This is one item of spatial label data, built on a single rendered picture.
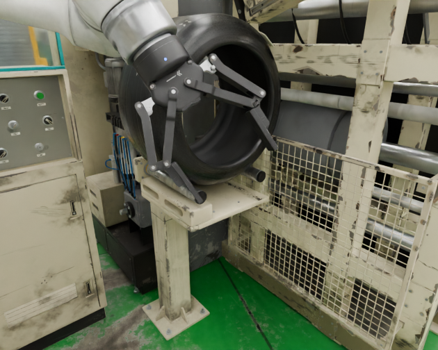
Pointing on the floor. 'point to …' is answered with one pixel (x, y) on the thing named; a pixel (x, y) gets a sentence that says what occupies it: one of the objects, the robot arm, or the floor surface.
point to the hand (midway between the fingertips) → (233, 169)
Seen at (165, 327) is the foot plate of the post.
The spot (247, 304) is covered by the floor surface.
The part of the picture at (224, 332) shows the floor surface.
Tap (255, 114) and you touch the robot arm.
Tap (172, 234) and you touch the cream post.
